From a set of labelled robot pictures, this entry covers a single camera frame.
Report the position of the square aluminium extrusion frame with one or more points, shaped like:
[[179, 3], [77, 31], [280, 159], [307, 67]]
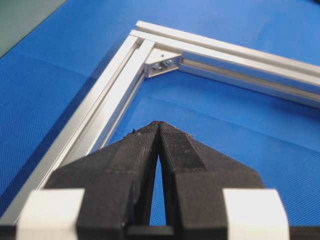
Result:
[[151, 50]]

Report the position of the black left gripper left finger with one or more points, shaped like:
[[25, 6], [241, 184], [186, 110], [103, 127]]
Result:
[[96, 196]]

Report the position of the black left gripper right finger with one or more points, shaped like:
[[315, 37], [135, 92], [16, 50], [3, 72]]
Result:
[[210, 196]]

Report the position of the blue table mat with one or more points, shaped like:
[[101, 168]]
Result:
[[46, 76]]

